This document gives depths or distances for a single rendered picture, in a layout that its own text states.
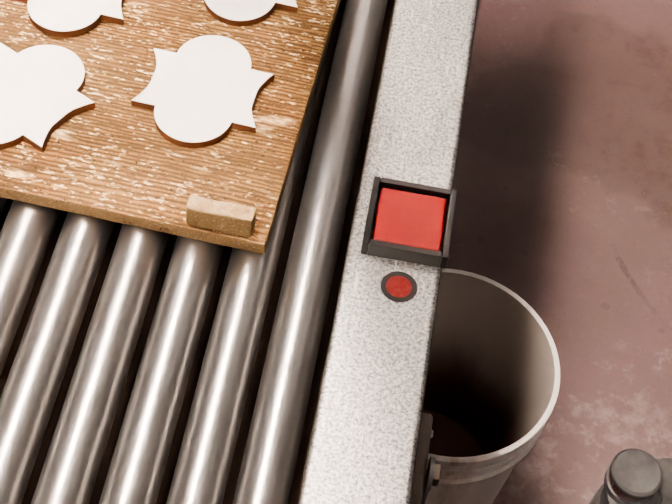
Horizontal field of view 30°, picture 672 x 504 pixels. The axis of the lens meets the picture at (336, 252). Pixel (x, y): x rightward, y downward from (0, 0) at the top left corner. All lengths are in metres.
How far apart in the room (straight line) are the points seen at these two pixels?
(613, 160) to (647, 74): 0.25
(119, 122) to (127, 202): 0.09
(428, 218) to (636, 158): 1.39
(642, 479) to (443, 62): 0.70
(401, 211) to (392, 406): 0.19
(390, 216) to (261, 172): 0.12
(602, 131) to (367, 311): 1.49
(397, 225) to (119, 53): 0.32
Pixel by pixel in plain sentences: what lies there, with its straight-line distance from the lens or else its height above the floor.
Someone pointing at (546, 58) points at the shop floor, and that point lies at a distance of 2.60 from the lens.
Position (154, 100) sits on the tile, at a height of 0.94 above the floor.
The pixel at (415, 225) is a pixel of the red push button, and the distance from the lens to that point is 1.10.
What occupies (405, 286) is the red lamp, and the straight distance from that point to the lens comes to 1.08.
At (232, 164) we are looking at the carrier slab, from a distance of 1.12.
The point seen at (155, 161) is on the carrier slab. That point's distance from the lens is 1.12.
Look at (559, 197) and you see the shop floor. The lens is 2.37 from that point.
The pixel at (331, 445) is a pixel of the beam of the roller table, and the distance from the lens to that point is 1.00.
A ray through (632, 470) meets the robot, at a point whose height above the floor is 0.32.
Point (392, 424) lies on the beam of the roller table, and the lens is 1.01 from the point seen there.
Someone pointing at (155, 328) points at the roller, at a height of 0.91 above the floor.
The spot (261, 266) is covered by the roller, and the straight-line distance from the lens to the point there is 1.08.
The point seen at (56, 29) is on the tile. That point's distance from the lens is 1.23.
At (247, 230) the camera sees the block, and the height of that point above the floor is 0.95.
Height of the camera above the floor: 1.81
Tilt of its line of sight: 54 degrees down
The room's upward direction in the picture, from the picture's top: 8 degrees clockwise
